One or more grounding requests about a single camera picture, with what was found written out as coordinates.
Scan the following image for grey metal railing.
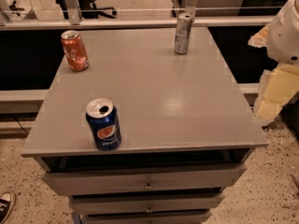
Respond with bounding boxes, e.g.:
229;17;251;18
1;0;286;30

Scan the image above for orange soda can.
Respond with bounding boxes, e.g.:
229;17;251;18
61;30;89;72

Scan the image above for blue pepsi can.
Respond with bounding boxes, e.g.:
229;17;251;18
86;98;121;151

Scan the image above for grey drawer cabinet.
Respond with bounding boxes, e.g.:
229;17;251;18
20;26;269;224

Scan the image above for black floor cable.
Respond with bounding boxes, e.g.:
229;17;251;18
12;117;30;135

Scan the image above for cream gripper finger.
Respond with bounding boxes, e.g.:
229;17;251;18
248;24;270;48
253;63;299;126

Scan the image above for black and white sneaker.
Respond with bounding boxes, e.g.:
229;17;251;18
0;191;15;224

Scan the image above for grey drawer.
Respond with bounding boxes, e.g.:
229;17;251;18
44;163;246;196
86;210;210;224
70;192;224;215

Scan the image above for top grey drawer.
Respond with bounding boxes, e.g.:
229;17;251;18
44;163;246;196

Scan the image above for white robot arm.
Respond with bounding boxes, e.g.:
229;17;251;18
248;0;299;126

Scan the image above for silver slim can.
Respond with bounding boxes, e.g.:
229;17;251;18
175;13;193;54

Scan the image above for middle grey drawer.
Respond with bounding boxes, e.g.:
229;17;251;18
70;192;224;215

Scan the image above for bottom grey drawer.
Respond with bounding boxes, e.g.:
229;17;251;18
86;210;210;224

